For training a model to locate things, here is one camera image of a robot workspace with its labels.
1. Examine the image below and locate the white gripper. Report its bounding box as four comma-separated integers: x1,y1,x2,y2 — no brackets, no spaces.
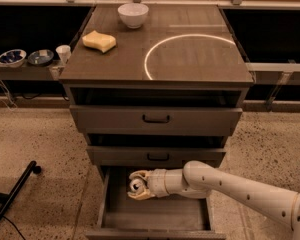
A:
128,169,167,201

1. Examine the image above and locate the green soda can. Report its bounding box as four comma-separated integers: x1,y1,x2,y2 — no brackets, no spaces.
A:
130,178,146,193

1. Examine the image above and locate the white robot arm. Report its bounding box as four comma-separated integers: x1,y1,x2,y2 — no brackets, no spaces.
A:
128,161,300,240

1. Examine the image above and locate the middle grey drawer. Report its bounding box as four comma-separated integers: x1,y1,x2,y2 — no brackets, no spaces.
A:
87,146,226,168

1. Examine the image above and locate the grey drawer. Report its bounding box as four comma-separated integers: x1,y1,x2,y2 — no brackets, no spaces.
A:
70,105,242,136
85,167,226,240
87,146,226,168

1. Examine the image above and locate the bottom grey drawer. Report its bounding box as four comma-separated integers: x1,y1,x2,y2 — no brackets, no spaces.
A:
85,167,226,240

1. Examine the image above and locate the top grey drawer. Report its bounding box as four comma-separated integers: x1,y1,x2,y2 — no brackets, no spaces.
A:
70,105,242,136

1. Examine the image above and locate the grey drawer cabinet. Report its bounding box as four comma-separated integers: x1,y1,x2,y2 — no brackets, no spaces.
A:
58,3,255,177

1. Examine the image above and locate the black stand leg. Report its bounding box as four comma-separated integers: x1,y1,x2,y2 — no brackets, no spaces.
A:
0,161,41,221

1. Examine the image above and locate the yellow sponge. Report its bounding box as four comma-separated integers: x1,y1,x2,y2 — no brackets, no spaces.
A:
82,31,116,53

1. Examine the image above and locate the white paper cup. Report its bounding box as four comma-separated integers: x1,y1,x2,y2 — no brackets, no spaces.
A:
56,45,71,64

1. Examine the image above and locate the low side shelf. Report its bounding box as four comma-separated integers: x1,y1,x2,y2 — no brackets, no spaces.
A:
0,60,64,81

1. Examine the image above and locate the grey-blue bowl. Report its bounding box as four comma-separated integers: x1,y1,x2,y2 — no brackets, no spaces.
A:
27,49,54,66

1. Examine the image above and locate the white ceramic bowl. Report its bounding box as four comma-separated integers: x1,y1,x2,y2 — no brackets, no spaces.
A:
118,3,149,29

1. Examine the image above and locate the blue patterned bowl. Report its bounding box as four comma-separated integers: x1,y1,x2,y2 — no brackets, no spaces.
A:
0,49,27,68

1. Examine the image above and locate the white cable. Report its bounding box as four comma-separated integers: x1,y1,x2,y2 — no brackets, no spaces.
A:
0,63,18,110

